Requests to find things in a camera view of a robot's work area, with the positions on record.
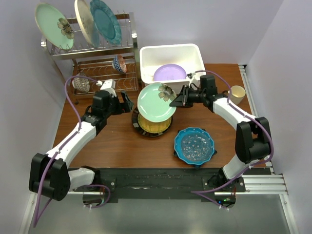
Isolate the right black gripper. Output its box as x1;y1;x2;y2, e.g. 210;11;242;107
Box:
170;85;206;108

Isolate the mint floral plate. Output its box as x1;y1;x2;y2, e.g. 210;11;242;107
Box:
137;83;176;123
35;3;74;50

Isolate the lilac plate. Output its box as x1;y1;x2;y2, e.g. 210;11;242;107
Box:
154;64;187;81

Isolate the yellow woven pattern plate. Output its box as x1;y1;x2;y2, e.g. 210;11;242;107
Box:
137;114;172;134

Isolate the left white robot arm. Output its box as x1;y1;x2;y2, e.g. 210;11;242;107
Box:
29;90;134;201

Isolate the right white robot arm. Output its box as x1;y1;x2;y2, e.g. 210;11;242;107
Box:
170;72;274;192

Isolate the white plastic bin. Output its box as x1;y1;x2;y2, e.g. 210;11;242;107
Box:
139;43;205;87

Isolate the black striped plate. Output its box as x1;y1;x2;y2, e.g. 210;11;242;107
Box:
132;108;173;137

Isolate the metal dish rack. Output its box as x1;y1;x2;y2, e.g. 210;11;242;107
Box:
41;12;141;104

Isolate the blue patterned bowl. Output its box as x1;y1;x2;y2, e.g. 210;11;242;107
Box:
112;55;127;73

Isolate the blue scalloped plate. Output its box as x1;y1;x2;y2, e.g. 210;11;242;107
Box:
174;127;217;170

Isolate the grey patterned bowl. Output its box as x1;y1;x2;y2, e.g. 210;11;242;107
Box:
72;72;90;93

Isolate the cream mug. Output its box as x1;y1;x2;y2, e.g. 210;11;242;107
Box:
222;85;246;105

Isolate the teal plate on rack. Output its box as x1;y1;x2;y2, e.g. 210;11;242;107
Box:
90;0;121;45

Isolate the cream plate on rack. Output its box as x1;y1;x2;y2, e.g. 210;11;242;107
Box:
74;0;95;46

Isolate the mint floral plate on rack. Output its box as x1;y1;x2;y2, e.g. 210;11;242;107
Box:
35;3;74;50

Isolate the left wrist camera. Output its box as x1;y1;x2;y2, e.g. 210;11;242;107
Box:
96;79;116;96

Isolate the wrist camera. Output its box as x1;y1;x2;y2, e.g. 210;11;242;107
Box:
187;72;198;85
96;79;116;96

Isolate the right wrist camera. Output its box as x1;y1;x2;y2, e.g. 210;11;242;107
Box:
187;72;198;85

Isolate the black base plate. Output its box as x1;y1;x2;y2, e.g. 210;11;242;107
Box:
72;167;247;203

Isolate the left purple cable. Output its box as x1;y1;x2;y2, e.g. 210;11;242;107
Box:
33;75;112;228

